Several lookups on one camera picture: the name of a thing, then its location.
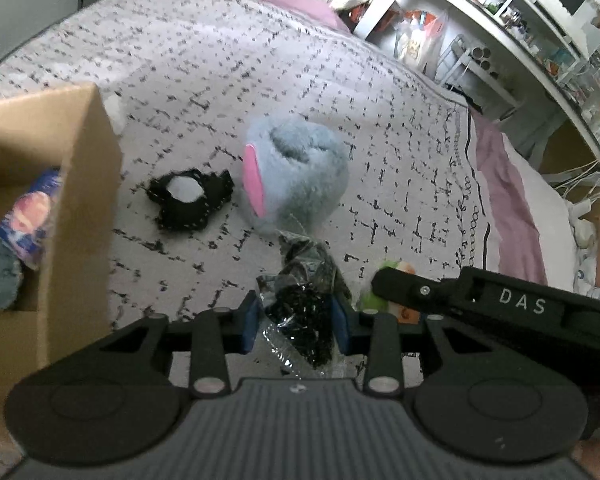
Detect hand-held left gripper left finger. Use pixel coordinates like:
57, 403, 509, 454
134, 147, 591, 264
97, 292, 259, 397

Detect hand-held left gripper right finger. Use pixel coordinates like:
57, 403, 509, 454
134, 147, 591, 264
330, 296, 487, 397

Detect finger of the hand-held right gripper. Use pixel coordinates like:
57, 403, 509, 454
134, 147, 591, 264
371, 268, 463, 319

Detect green and orange plush toy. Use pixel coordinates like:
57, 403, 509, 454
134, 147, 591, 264
355, 259, 422, 326

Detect clear bag with black contents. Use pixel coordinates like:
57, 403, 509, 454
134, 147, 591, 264
256, 230, 354, 379

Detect cardboard box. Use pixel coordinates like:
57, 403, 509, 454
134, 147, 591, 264
0, 82, 124, 461

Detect colourful printed soft packet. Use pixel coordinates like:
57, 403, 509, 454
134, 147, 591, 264
0, 169, 64, 269

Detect white duvet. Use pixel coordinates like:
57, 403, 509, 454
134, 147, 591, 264
500, 135, 581, 292

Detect black and white fabric toy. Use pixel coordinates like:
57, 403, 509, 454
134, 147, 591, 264
146, 167, 236, 233

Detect blue plush toy pink ear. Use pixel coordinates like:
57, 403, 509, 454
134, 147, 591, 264
240, 114, 351, 237

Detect clear plastic bag with toys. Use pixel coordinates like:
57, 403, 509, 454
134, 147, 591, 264
394, 9, 451, 77

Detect white black-patterned blanket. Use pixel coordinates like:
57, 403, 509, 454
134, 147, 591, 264
0, 0, 492, 480

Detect white shelf unit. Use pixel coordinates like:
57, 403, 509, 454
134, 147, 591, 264
355, 0, 600, 161

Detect white cables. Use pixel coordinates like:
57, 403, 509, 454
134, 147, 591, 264
552, 152, 600, 216

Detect white wire rack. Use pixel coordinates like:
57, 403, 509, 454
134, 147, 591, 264
437, 34, 481, 88

